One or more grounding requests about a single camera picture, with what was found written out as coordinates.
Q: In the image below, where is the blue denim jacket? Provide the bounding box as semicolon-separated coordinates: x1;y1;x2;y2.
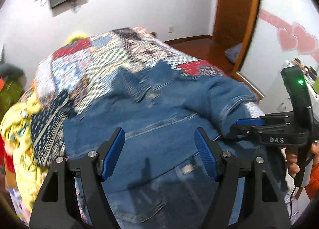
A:
63;61;287;227

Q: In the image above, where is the pink heart wall decal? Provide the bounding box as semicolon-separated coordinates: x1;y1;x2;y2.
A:
259;9;319;55

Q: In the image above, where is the person's right hand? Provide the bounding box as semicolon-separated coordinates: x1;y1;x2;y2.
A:
281;142;319;178

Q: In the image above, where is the wooden door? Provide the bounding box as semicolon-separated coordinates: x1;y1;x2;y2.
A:
211;0;264;73

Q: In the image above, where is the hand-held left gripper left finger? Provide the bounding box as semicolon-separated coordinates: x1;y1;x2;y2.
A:
29;127;125;229

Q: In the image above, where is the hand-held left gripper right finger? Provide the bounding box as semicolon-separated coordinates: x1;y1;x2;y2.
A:
194;127;292;229

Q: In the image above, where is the grey-blue cushion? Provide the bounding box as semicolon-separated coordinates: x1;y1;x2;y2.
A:
225;42;243;63

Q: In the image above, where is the green coat with fur hood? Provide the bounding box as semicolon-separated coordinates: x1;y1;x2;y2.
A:
0;63;27;122

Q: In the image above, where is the red cloth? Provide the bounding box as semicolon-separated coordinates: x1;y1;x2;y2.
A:
0;134;14;177

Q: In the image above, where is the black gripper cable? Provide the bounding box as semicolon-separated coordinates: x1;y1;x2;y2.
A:
289;185;298;218

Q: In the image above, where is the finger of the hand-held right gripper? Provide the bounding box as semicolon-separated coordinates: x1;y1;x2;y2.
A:
229;125;261;141
236;118;265;127

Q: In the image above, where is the person's right forearm orange sleeve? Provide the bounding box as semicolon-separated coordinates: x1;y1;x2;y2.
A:
303;155;319;200

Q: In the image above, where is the yellow printed blanket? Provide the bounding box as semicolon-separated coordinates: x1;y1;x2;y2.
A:
0;32;90;224

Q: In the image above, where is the patchwork quilt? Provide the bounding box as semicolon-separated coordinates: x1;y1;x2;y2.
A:
19;27;267;222

